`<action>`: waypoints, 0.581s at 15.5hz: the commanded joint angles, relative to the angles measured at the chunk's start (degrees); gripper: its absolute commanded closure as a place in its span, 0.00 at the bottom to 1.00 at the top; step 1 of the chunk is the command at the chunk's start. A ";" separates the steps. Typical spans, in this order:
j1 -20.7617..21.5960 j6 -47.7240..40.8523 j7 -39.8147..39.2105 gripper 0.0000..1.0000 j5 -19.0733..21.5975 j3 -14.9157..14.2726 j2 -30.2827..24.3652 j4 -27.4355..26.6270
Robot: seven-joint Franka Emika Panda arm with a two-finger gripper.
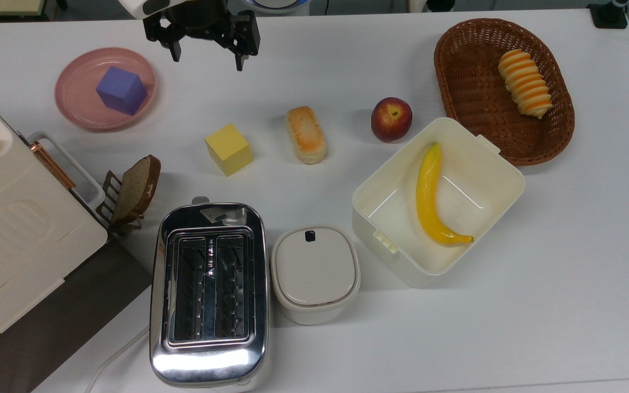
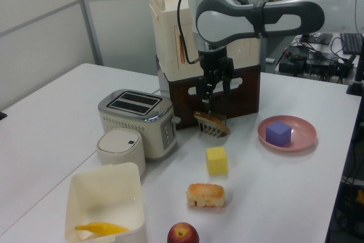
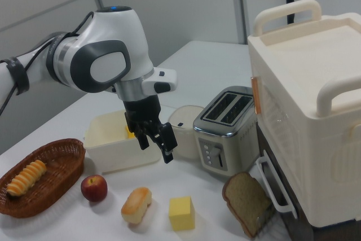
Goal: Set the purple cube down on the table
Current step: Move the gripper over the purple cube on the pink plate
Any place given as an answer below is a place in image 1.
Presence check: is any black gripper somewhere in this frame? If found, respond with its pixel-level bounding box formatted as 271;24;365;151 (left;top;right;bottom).
144;0;261;72

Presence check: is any purple cube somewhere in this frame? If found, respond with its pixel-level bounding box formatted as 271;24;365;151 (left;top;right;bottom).
96;66;148;116

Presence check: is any yellow cube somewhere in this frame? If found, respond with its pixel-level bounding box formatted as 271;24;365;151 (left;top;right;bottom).
205;123;253;177

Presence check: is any pink plate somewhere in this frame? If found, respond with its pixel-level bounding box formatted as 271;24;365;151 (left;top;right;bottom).
54;47;157;132

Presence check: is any toasted bread roll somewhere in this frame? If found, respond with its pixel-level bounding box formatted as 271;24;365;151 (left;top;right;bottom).
285;106;327;165

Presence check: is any brown bread slice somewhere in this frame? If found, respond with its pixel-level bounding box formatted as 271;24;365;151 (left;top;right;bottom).
111;155;162;223

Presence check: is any red apple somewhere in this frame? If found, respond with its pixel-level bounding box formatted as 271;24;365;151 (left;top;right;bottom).
371;97;413;144

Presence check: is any small white lidded bin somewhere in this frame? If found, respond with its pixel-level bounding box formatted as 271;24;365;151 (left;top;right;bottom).
270;224;361;326

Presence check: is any cream toy cabinet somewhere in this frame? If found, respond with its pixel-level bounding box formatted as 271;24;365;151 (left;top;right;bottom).
0;81;109;358

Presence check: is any yellow banana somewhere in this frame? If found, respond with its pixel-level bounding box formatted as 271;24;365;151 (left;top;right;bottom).
416;142;474;245

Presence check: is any brown wicker basket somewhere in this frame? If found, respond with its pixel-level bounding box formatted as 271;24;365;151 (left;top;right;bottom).
434;18;575;166

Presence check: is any dark brown drawer base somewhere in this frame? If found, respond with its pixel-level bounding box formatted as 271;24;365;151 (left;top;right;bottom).
0;235;154;393

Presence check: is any cream plastic box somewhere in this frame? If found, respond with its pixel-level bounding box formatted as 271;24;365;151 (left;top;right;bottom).
352;117;526;289

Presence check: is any chrome two-slot toaster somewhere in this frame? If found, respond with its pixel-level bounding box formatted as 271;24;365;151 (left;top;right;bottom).
149;196;271;391

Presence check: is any orange striped croissant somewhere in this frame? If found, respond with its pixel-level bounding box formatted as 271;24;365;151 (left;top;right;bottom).
498;49;554;120

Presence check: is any black table clamp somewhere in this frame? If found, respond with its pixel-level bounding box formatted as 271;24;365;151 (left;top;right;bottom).
588;0;629;29

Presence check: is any white drawer handle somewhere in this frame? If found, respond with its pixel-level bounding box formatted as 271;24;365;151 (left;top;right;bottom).
27;131;106;211

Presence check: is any copper cabinet handle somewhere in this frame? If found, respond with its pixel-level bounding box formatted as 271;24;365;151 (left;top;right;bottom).
31;141;76;190

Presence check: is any white toaster cable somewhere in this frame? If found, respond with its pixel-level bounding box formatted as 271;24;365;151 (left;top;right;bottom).
84;326;150;393

